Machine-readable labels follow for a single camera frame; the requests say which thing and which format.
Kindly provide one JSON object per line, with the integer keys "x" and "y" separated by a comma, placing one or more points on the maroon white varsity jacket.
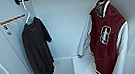
{"x": 109, "y": 41}

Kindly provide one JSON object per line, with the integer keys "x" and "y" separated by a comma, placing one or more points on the white wardrobe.
{"x": 62, "y": 30}

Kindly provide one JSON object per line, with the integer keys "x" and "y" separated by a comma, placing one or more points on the black garment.
{"x": 36, "y": 50}

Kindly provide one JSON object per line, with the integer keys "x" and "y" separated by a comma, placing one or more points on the orange white warning sticker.
{"x": 13, "y": 25}

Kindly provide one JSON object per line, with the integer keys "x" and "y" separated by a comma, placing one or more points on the black wardrobe hook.
{"x": 21, "y": 0}

